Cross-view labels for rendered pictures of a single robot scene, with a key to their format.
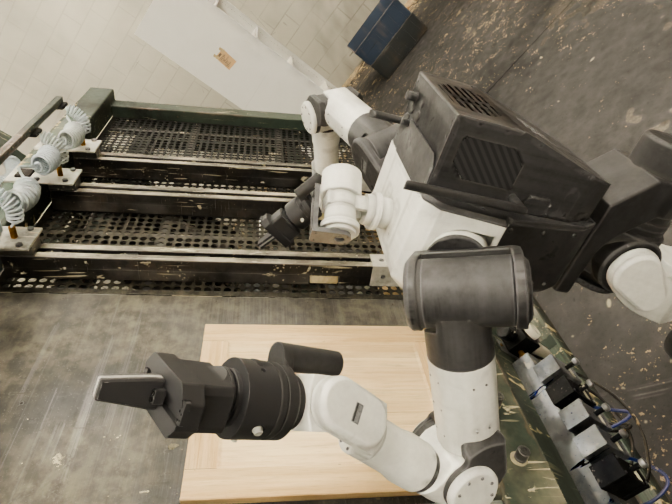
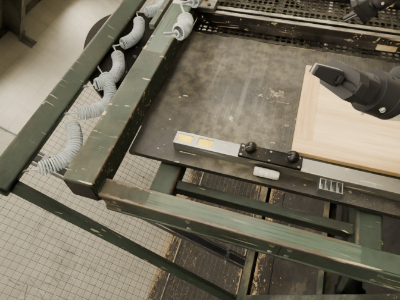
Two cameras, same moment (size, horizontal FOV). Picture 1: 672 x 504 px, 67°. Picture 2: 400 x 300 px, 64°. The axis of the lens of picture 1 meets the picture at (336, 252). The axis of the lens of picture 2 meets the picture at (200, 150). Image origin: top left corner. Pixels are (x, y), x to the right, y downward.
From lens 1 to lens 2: 0.26 m
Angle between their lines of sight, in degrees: 30
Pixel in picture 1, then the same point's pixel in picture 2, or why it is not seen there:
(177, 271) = (291, 31)
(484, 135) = not seen: outside the picture
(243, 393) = (381, 88)
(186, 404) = (362, 83)
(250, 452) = (330, 137)
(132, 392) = (328, 74)
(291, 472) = (353, 152)
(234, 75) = not seen: outside the picture
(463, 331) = not seen: outside the picture
